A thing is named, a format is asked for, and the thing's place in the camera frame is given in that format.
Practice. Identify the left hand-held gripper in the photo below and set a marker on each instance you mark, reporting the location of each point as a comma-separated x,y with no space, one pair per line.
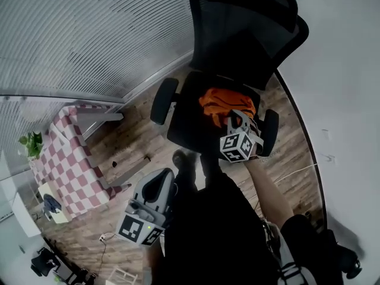
133,227

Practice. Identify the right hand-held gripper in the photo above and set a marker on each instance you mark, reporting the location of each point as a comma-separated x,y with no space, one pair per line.
236,147

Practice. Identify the orange backpack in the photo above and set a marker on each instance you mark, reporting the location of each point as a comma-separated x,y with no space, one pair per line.
225,99

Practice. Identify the black mesh office chair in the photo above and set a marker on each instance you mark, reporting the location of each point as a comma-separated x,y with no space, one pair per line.
243,40

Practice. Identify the person's right forearm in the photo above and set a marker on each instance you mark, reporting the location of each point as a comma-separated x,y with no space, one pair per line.
267,188

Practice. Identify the person's left forearm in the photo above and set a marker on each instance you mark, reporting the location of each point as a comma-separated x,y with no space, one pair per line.
155,260

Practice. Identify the small black floor object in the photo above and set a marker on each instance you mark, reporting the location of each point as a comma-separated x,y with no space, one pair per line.
147,158
113,164

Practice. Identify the person's black shoe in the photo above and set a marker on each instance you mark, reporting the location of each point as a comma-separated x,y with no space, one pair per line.
183,160

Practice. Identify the white power strip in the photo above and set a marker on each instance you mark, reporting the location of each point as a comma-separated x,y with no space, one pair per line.
105,237

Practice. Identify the person's black clothing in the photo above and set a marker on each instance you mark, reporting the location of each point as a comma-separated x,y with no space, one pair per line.
213,233

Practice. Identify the pink white checkered table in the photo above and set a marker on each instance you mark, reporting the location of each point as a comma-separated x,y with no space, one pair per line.
74,165

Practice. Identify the cream flat board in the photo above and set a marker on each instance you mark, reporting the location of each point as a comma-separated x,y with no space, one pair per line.
63,215

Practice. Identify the dark blue cloth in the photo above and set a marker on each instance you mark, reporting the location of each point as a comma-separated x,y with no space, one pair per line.
52,204

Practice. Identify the black floor equipment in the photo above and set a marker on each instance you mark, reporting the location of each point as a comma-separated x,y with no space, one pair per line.
44,261

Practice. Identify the green potted plant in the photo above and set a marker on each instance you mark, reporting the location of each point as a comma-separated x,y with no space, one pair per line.
32,144

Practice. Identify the white cabinet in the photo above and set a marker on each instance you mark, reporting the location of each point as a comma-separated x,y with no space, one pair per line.
20,215

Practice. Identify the grey window blind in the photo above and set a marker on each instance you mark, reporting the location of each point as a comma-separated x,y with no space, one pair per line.
89,34
12,123

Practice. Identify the white wall plate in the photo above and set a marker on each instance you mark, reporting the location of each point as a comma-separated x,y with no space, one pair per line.
325,133

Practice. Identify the white wall socket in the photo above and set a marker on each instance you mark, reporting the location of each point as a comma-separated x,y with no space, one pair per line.
329,158

